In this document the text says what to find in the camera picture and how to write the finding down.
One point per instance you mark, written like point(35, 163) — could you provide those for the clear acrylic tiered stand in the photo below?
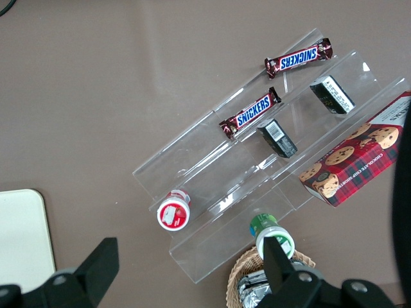
point(205, 150)

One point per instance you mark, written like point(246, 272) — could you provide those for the black blurry rounded housing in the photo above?
point(404, 208)

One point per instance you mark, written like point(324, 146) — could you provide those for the black box with barcode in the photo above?
point(277, 138)

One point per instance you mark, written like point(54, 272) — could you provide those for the white plastic tray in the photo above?
point(22, 237)

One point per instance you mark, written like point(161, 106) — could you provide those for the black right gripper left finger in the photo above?
point(93, 272)

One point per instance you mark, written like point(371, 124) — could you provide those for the foil-wrapped sandwich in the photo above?
point(253, 295)

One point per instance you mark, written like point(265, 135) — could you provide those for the black box with white label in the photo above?
point(334, 94)

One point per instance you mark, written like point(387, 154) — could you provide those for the Snickers chocolate bar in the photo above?
point(298, 58)
point(252, 113)

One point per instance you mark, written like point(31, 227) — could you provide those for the red tartan cookie box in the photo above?
point(353, 167)

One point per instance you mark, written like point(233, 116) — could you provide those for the green yogurt cup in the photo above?
point(264, 223)

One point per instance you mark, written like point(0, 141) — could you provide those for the red strawberry yogurt cup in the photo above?
point(173, 215)

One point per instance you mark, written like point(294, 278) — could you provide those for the woven wicker basket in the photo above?
point(237, 273)

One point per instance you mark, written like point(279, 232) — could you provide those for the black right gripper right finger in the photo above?
point(279, 269)

